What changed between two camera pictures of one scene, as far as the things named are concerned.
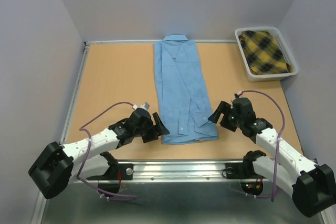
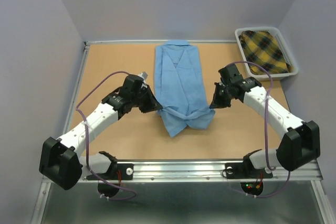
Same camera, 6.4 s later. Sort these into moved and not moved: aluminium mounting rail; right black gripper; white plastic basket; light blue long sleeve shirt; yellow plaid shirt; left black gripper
Moved: left black gripper; right black gripper; light blue long sleeve shirt
Not moved: yellow plaid shirt; aluminium mounting rail; white plastic basket
